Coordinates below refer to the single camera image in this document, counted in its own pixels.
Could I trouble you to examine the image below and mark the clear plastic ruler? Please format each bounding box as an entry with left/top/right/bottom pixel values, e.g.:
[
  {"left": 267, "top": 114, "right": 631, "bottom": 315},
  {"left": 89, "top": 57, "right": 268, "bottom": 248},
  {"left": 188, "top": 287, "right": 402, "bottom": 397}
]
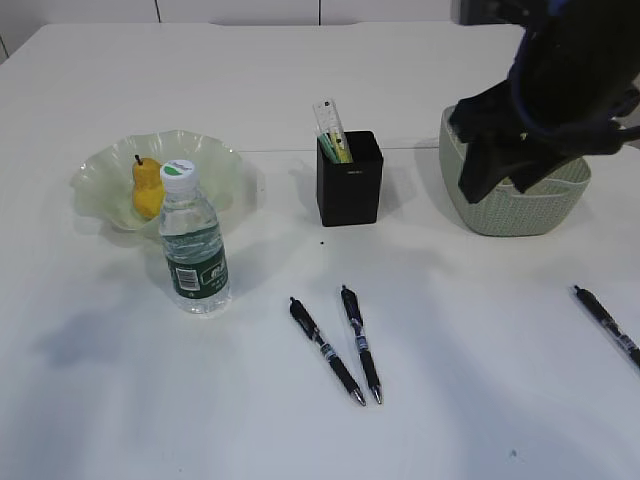
[{"left": 313, "top": 98, "right": 346, "bottom": 138}]

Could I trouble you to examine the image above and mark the yellow pear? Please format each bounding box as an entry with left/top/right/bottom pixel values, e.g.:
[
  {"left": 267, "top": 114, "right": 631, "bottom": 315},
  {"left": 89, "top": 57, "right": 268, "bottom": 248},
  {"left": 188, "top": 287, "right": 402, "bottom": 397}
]
[{"left": 132, "top": 154, "right": 164, "bottom": 220}]

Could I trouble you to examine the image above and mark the clear plastic water bottle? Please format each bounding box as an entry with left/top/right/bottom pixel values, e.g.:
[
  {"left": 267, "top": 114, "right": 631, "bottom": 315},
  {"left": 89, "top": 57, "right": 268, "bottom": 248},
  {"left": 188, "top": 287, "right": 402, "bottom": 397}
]
[{"left": 158, "top": 159, "right": 231, "bottom": 316}]

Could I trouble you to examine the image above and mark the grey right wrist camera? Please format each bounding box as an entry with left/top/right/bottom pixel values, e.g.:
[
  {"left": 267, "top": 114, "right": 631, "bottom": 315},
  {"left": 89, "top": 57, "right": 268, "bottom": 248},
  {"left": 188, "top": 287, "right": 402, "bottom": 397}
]
[{"left": 450, "top": 0, "right": 513, "bottom": 26}]

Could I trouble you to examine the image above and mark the green perforated plastic basket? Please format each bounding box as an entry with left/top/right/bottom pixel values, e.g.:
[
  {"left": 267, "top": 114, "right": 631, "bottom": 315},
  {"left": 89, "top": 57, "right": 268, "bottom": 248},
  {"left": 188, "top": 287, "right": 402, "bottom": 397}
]
[{"left": 439, "top": 106, "right": 591, "bottom": 237}]

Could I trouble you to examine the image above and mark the yellow utility knife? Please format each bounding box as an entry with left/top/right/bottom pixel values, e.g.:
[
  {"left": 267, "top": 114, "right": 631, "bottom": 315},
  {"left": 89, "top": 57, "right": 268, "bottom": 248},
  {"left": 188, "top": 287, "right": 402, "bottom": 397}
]
[{"left": 329, "top": 131, "right": 353, "bottom": 164}]

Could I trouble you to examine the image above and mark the green wavy glass plate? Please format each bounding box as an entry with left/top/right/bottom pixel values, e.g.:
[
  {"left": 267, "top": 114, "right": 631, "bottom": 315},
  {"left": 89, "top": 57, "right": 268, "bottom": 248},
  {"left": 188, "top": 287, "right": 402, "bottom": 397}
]
[{"left": 71, "top": 130, "right": 244, "bottom": 237}]

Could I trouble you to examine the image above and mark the teal utility knife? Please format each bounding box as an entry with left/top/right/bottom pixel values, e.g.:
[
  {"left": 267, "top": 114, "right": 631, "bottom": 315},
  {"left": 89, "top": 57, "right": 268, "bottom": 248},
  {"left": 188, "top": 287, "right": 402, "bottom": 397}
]
[{"left": 317, "top": 133, "right": 338, "bottom": 164}]

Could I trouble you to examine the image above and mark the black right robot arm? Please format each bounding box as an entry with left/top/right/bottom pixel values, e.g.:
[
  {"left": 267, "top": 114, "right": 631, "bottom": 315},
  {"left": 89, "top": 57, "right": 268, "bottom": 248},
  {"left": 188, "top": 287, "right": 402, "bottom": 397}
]
[{"left": 449, "top": 1, "right": 639, "bottom": 204}]

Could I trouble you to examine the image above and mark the black square pen holder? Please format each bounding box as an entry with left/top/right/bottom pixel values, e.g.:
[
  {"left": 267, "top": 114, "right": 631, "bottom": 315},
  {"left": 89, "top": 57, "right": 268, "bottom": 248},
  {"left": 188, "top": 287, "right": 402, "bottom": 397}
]
[{"left": 316, "top": 131, "right": 384, "bottom": 227}]

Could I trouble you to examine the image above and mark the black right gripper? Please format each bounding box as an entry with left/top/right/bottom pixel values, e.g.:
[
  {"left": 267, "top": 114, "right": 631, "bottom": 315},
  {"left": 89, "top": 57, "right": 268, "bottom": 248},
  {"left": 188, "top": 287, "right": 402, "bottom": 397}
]
[{"left": 448, "top": 80, "right": 639, "bottom": 204}]

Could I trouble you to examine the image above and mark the black gel pen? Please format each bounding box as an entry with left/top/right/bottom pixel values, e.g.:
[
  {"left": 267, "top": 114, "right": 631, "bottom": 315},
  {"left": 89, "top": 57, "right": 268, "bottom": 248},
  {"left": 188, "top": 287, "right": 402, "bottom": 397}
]
[
  {"left": 340, "top": 285, "right": 383, "bottom": 405},
  {"left": 289, "top": 297, "right": 366, "bottom": 406},
  {"left": 573, "top": 285, "right": 639, "bottom": 368}
]

